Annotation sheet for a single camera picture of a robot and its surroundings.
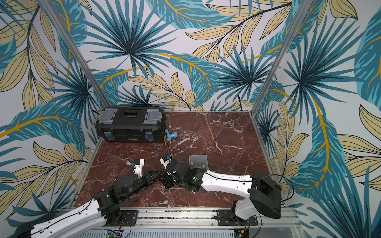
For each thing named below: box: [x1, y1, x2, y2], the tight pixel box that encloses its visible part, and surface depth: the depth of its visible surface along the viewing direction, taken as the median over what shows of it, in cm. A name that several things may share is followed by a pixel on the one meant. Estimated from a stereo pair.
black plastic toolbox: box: [95, 106, 167, 144], surface depth 93 cm
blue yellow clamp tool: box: [164, 129, 178, 145], surface depth 105 cm
